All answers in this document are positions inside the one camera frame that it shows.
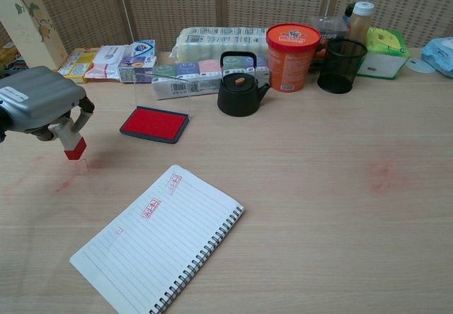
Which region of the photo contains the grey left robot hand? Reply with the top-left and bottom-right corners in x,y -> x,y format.
0,65 -> 96,142

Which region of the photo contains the white red-tipped stamp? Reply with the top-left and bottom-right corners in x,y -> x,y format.
56,114 -> 88,162

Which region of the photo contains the white spiral lined notebook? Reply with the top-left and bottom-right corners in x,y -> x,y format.
69,164 -> 245,314

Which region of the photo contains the yellow flat box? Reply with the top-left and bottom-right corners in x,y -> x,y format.
58,47 -> 101,84

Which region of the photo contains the gold foil package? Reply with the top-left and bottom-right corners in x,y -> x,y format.
0,42 -> 18,67

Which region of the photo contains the tall cream orange-topped box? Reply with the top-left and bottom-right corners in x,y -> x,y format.
0,0 -> 69,71

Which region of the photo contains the pink wet wipes pack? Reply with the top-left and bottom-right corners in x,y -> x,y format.
84,45 -> 134,83

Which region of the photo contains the small purple box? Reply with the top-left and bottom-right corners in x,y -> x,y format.
117,55 -> 158,83

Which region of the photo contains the blue white carton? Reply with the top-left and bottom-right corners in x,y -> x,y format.
127,39 -> 156,60

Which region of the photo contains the red ink pad clear lid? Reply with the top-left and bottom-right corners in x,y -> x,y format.
119,73 -> 194,145

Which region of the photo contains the colourful pocket tissue multipack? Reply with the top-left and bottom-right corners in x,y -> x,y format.
151,56 -> 270,101

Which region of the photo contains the woven folding screen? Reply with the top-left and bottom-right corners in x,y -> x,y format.
0,0 -> 453,55

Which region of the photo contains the large clear-wrapped tissue pack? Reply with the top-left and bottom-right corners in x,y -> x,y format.
169,26 -> 270,64

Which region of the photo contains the black teapot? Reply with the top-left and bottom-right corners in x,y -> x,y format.
217,51 -> 272,117

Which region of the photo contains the orange lidded tub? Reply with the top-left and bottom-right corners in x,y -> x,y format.
265,23 -> 322,93

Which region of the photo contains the black mesh pen cup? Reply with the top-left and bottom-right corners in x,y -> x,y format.
316,38 -> 368,95

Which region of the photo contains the white-capped brown bottle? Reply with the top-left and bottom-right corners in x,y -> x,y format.
345,1 -> 375,57

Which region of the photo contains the green tissue pack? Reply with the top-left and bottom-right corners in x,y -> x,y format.
355,27 -> 412,81

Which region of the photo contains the white round disc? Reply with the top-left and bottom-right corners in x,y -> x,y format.
405,57 -> 437,74

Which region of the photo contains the light blue wipes pack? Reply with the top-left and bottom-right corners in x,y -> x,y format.
420,36 -> 453,74

